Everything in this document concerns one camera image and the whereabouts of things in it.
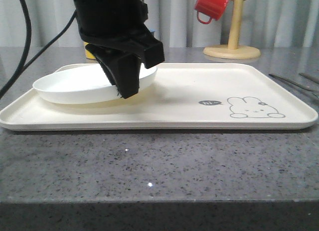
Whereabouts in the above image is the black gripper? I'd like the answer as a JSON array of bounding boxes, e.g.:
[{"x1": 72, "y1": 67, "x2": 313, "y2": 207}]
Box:
[{"x1": 73, "y1": 0, "x2": 164, "y2": 99}]

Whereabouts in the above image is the white round plate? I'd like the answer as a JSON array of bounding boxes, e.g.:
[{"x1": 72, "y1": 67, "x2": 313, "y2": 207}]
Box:
[{"x1": 32, "y1": 63, "x2": 158, "y2": 105}]

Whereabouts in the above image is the silver fork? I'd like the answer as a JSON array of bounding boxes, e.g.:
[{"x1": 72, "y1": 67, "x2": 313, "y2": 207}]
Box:
[{"x1": 269, "y1": 74, "x2": 319, "y2": 99}]

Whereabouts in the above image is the yellow mug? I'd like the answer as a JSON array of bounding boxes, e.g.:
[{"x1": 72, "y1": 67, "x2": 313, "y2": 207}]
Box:
[{"x1": 83, "y1": 42, "x2": 95, "y2": 60}]

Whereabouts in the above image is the cream rabbit serving tray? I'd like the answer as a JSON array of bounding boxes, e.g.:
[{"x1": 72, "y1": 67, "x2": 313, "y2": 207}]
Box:
[{"x1": 0, "y1": 63, "x2": 319, "y2": 131}]

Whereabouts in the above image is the red mug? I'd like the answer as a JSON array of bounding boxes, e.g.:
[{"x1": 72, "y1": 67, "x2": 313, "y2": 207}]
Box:
[{"x1": 194, "y1": 0, "x2": 230, "y2": 24}]

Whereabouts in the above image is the wooden mug tree stand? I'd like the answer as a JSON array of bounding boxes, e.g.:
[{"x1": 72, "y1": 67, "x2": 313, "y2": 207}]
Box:
[{"x1": 203, "y1": 0, "x2": 261, "y2": 60}]

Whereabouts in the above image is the grey curtain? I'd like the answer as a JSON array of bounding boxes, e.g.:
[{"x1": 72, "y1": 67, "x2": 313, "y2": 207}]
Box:
[{"x1": 0, "y1": 0, "x2": 319, "y2": 48}]

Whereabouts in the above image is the black cable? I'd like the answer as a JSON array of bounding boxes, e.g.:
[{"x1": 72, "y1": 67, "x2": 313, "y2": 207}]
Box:
[{"x1": 0, "y1": 0, "x2": 77, "y2": 99}]

